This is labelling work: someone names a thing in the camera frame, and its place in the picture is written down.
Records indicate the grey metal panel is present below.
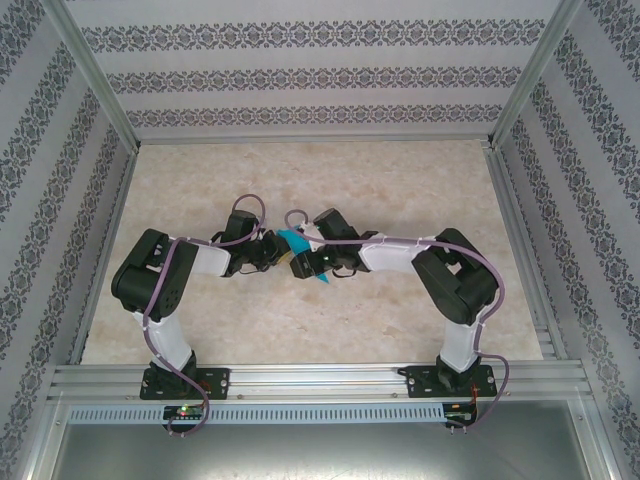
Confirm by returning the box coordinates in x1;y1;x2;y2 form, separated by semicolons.
47;422;609;480

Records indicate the aluminium frame rail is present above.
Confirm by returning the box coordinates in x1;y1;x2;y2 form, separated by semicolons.
482;144;569;361
133;130;496;147
67;147;141;365

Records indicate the blue paper sheet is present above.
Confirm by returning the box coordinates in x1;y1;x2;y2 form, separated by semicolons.
275;227;334;287

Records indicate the wide aluminium mounting rail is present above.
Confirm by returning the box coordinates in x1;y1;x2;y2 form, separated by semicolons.
47;362;589;401

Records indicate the purple cable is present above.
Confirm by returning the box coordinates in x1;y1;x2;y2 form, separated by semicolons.
141;193;267;440
283;209;511;434

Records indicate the small circuit board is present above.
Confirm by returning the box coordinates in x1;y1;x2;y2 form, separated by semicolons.
443;401;480;424
163;404;207;421

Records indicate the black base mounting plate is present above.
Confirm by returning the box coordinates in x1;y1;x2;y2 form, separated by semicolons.
139;367;231;401
405;363;500;400

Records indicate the aluminium frame post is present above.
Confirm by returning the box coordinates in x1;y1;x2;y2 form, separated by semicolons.
14;392;69;480
489;0;586;149
569;399;626;480
42;0;141;151

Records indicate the slotted grey cable duct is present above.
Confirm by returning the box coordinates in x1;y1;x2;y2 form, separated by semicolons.
67;402;447;426

